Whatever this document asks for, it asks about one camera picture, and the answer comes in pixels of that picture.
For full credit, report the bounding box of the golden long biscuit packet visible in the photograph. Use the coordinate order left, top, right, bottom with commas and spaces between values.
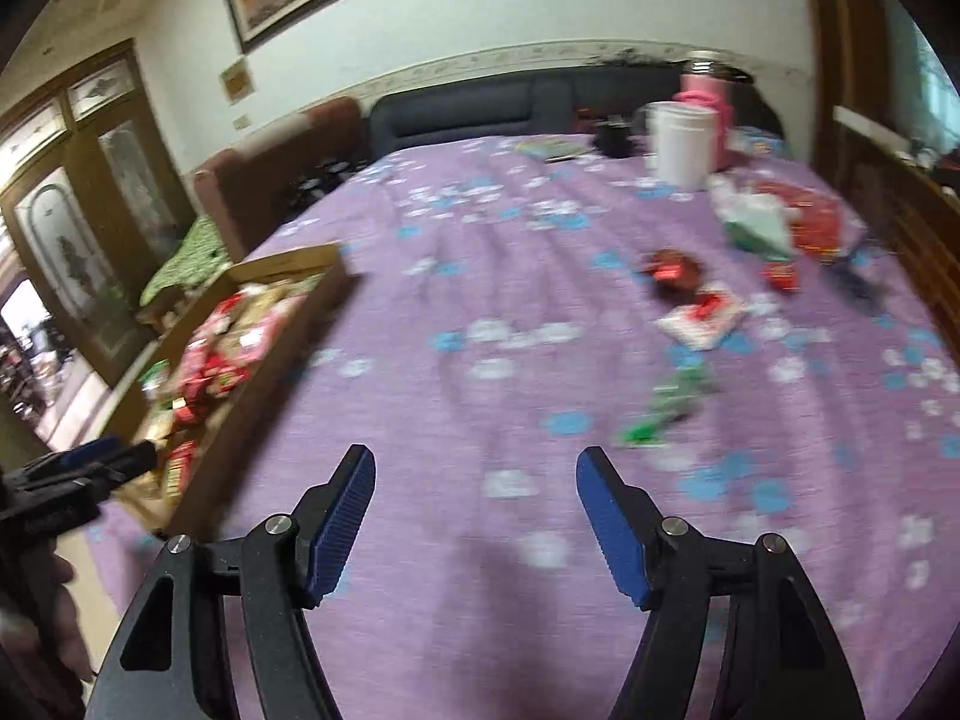
160, 439, 199, 509

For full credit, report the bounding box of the clear green-edged snack packet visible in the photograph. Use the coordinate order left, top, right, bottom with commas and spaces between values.
139, 359, 171, 403

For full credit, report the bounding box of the person's left hand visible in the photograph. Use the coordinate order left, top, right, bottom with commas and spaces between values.
2, 541, 94, 718

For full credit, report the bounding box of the green candy wrapper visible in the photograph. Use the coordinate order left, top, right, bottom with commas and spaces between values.
622, 364, 716, 447

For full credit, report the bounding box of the shallow cardboard box tray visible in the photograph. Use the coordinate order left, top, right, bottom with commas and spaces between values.
104, 244, 352, 538

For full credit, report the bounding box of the pink cartoon snack packet left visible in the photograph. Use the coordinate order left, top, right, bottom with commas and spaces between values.
174, 305, 233, 400

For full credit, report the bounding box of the red white flat packet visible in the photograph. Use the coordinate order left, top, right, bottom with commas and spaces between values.
654, 281, 747, 353

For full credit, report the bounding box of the purple floral tablecloth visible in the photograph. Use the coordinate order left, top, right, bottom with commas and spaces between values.
85, 130, 960, 720

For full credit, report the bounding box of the round dark red candy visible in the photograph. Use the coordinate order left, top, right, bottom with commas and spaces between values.
641, 249, 706, 305

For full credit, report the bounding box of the green patterned blanket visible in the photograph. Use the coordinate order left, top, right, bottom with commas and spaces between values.
140, 215, 231, 307

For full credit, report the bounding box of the wooden glass panel door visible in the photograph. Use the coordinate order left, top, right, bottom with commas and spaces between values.
2, 41, 197, 385

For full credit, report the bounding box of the small red candy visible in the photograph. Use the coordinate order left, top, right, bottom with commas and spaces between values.
763, 262, 800, 294

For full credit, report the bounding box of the white plastic bag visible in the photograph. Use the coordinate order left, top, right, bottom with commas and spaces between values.
706, 174, 794, 262

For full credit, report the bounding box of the brown armchair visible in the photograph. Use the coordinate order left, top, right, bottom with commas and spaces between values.
192, 96, 366, 262

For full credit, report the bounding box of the red plastic bag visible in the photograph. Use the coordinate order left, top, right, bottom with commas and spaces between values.
757, 181, 848, 263

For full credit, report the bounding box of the colourful booklet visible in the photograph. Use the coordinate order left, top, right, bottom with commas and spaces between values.
514, 135, 594, 164

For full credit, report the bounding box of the small black cup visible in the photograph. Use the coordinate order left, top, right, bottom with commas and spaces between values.
592, 117, 635, 160

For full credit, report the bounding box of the white plastic jar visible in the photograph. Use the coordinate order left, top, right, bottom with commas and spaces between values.
646, 101, 719, 192

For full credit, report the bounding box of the black leather sofa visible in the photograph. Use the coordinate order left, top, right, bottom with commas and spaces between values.
366, 62, 786, 163

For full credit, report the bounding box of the pink lidded bottle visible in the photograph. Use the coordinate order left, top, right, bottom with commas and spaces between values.
674, 50, 736, 171

